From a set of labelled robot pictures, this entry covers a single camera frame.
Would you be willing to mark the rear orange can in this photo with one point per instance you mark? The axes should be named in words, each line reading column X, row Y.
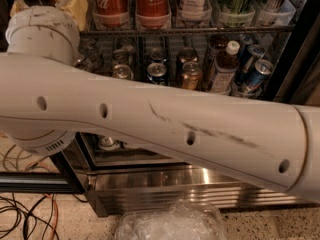
column 186, row 54

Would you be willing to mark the clear plastic bag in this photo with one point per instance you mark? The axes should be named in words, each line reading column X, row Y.
column 181, row 221

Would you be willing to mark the brown tea bottle white cap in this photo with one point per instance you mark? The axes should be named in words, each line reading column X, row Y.
column 224, row 66

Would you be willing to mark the white floral can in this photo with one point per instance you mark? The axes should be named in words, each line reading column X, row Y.
column 120, row 56
column 122, row 71

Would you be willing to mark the left red Coca-Cola can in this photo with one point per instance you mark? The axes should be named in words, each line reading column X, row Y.
column 112, row 13

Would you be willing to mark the glass fridge door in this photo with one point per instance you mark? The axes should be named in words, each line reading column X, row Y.
column 300, row 52
column 23, row 172

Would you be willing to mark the front white floral can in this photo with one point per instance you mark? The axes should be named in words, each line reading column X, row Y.
column 122, row 71

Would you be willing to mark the slim blue can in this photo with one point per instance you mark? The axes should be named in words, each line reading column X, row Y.
column 251, row 54
column 261, row 71

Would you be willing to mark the stainless steel fridge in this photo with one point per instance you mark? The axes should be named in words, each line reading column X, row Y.
column 166, row 180

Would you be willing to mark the front clear water bottle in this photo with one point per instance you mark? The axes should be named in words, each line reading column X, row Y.
column 83, row 63

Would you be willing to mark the white labelled bottle top shelf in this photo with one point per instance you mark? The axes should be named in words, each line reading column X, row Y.
column 192, row 12

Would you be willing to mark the front orange can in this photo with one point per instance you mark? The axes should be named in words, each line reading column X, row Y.
column 189, row 76

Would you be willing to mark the orange can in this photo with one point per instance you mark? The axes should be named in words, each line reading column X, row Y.
column 186, row 54
column 189, row 76

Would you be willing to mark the red coca-cola can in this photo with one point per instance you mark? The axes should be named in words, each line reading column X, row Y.
column 152, row 13
column 112, row 13

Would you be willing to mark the left glass fridge door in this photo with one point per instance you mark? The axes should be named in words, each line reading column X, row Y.
column 23, row 172

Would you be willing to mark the clear water bottle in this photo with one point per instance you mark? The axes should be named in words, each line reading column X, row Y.
column 83, row 63
column 90, row 48

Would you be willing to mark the right glass fridge door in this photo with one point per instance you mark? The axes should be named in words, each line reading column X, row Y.
column 300, row 52

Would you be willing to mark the rear clear water bottle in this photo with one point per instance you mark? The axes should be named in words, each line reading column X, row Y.
column 90, row 48

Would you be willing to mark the right red Coca-Cola can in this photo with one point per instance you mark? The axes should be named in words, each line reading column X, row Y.
column 152, row 13

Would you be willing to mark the rear white floral can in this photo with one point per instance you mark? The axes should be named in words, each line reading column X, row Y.
column 120, row 56

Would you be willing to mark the front slim blue can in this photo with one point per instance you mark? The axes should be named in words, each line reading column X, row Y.
column 261, row 71

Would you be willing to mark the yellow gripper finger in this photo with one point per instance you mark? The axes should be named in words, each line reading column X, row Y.
column 18, row 6
column 76, row 9

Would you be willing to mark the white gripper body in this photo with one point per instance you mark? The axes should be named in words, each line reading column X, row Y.
column 39, row 24

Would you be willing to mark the rear blue can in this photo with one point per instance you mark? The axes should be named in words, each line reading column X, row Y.
column 157, row 55

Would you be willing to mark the middle slim blue can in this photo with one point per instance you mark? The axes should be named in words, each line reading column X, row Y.
column 251, row 54

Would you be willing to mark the green striped can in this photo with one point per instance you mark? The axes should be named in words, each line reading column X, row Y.
column 236, row 13

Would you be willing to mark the bottom shelf white can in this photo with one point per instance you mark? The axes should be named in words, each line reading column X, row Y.
column 108, row 143

